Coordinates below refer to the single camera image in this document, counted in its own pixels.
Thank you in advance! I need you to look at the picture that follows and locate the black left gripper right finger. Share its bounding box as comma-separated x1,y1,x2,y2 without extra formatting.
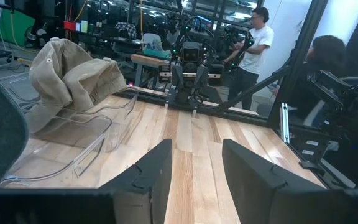
222,139,346,224

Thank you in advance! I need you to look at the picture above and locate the dark green cap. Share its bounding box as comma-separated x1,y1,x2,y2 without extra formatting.
0,46,30,189

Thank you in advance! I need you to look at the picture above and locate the silver aluminium bracket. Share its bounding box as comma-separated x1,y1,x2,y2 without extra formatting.
280,102,291,144

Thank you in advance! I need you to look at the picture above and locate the wooden side table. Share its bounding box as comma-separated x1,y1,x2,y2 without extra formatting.
131,53,172,89

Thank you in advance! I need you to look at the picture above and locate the teal folded cloth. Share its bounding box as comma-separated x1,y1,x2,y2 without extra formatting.
142,46,171,60

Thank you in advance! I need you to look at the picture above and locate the black robot with camera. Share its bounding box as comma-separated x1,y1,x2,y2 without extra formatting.
158,15,225,118

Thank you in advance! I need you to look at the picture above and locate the green screen panel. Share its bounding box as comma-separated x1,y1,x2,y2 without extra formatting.
0,9,36,47

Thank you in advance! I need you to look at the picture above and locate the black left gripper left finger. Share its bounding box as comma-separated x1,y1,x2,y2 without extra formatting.
99,139,173,224

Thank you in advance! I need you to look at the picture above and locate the checkered cloth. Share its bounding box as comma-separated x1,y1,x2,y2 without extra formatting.
114,21,138,40

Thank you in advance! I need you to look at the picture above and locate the clear plastic bin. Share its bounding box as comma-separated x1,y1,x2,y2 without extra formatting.
0,113,113,189
9,73,140,153

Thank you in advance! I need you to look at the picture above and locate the red box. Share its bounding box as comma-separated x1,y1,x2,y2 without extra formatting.
63,21,78,32

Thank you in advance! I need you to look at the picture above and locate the beige cap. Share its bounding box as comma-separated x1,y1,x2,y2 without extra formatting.
26,37,94,133
62,57,127,112

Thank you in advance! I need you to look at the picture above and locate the person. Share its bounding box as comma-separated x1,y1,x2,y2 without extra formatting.
222,6,275,111
272,35,347,125

